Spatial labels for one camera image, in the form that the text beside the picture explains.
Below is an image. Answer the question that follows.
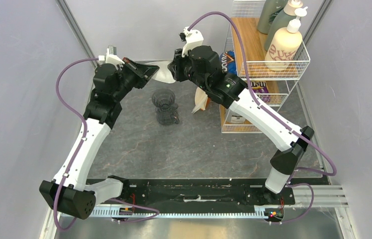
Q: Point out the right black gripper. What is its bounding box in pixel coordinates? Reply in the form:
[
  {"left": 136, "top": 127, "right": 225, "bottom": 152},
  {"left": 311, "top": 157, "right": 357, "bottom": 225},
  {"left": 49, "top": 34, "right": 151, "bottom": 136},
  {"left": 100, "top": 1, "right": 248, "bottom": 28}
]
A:
[{"left": 168, "top": 46, "right": 209, "bottom": 92}]

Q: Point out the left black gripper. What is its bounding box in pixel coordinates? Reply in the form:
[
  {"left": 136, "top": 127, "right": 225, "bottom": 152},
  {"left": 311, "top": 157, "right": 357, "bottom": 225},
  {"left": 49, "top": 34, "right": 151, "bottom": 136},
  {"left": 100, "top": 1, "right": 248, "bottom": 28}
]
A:
[{"left": 113, "top": 57, "right": 159, "bottom": 101}]

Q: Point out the white paper coffee filter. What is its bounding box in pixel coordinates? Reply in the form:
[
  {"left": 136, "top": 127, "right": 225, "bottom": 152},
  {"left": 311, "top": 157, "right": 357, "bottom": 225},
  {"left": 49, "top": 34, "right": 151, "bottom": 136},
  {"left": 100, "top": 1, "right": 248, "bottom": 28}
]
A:
[{"left": 146, "top": 60, "right": 176, "bottom": 84}]

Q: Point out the dark transparent coffee dripper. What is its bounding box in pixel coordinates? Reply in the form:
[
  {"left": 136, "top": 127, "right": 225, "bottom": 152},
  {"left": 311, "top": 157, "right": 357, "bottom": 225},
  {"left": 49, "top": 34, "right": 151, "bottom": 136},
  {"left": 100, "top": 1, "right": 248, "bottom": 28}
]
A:
[{"left": 151, "top": 89, "right": 178, "bottom": 113}]

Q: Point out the clear glass carafe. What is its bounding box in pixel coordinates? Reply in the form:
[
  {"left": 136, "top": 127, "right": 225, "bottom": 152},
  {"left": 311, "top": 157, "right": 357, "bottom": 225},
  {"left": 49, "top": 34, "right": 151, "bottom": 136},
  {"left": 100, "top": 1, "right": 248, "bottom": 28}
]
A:
[{"left": 155, "top": 108, "right": 180, "bottom": 125}]

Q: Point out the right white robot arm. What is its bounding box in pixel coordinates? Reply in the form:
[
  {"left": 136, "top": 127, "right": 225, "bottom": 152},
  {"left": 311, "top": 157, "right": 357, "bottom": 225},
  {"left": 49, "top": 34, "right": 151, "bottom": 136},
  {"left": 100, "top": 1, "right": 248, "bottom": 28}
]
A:
[{"left": 168, "top": 45, "right": 314, "bottom": 204}]

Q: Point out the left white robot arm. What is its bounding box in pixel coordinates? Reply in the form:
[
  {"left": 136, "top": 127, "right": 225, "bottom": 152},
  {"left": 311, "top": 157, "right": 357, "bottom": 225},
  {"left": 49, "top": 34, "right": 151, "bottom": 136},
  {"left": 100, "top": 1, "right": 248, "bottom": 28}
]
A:
[{"left": 39, "top": 56, "right": 160, "bottom": 224}]

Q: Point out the stack of paper filters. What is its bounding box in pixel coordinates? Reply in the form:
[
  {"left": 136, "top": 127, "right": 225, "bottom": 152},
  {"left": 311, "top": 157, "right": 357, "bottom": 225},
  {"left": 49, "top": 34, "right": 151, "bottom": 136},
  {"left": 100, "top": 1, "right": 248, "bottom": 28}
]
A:
[{"left": 192, "top": 88, "right": 210, "bottom": 114}]

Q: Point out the blue Doritos chip bag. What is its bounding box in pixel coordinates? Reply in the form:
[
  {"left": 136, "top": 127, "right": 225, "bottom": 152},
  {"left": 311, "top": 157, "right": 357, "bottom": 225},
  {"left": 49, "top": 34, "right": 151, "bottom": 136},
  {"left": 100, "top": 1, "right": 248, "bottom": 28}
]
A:
[{"left": 220, "top": 50, "right": 237, "bottom": 75}]

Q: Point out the yellow M&M's candy bag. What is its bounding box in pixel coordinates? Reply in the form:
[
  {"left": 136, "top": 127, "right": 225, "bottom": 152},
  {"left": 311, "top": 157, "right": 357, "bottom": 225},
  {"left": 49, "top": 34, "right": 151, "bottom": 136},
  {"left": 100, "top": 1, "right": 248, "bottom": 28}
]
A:
[{"left": 250, "top": 81, "right": 270, "bottom": 103}]

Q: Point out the dark green bottle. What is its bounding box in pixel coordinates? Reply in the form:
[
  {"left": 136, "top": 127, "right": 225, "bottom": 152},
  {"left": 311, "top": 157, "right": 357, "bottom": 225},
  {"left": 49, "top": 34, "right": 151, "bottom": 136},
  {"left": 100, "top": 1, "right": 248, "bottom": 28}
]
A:
[{"left": 257, "top": 0, "right": 287, "bottom": 34}]

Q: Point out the cream pump bottle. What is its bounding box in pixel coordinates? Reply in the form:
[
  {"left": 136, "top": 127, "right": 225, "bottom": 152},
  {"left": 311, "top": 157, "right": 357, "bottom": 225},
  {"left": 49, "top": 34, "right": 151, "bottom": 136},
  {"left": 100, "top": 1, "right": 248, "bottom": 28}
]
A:
[{"left": 265, "top": 17, "right": 303, "bottom": 72}]

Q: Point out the green pump bottle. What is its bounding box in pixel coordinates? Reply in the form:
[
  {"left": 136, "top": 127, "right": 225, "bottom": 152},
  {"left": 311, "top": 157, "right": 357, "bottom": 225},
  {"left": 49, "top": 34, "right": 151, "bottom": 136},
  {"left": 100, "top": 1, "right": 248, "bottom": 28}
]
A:
[{"left": 264, "top": 0, "right": 303, "bottom": 52}]

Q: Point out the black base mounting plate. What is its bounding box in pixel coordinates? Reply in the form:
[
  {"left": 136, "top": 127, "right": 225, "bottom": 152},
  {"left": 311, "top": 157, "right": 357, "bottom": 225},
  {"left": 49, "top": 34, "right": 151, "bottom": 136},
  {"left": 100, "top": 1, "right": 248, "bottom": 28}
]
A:
[{"left": 88, "top": 178, "right": 330, "bottom": 215}]

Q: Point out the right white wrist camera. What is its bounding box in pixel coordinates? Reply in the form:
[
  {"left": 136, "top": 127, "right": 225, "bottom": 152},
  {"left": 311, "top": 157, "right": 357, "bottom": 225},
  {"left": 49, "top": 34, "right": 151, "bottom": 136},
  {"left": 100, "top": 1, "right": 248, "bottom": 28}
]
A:
[{"left": 179, "top": 26, "right": 204, "bottom": 58}]

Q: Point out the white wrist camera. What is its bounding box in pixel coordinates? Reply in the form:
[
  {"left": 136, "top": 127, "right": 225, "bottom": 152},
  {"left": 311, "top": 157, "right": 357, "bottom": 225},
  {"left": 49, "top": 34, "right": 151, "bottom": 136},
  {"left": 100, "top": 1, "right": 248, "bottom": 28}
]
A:
[
  {"left": 179, "top": 26, "right": 204, "bottom": 58},
  {"left": 98, "top": 45, "right": 124, "bottom": 67}
]

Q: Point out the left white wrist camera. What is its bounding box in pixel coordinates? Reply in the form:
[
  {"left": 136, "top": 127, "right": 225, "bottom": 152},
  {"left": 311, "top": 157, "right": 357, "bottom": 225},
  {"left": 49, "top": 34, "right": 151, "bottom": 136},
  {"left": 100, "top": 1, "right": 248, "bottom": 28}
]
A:
[{"left": 98, "top": 45, "right": 124, "bottom": 67}]

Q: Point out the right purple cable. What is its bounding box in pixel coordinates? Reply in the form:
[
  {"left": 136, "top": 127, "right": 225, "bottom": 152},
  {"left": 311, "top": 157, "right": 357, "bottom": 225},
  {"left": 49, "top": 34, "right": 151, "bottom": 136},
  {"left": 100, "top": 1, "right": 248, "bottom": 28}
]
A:
[{"left": 187, "top": 11, "right": 338, "bottom": 226}]

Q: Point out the purple cable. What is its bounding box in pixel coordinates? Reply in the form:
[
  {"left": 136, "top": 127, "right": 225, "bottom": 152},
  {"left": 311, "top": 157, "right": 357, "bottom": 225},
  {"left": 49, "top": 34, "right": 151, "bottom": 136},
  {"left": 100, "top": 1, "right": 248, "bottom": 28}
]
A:
[
  {"left": 52, "top": 57, "right": 160, "bottom": 232},
  {"left": 187, "top": 11, "right": 338, "bottom": 226}
]

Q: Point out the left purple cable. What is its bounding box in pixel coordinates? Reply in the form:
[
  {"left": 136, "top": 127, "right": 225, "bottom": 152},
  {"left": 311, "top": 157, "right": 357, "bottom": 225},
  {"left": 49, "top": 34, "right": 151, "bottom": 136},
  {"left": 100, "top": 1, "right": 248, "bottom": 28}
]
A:
[{"left": 52, "top": 57, "right": 160, "bottom": 232}]

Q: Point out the white wire shelf rack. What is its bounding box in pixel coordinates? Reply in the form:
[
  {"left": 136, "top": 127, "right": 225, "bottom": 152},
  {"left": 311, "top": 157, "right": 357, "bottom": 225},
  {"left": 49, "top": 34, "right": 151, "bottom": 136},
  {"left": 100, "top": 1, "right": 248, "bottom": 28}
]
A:
[{"left": 220, "top": 0, "right": 311, "bottom": 134}]

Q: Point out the aluminium frame rail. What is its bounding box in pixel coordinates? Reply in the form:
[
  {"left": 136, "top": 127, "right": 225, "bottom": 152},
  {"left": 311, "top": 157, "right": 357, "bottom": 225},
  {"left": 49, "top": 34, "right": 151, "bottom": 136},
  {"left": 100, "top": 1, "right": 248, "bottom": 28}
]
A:
[{"left": 71, "top": 183, "right": 358, "bottom": 239}]

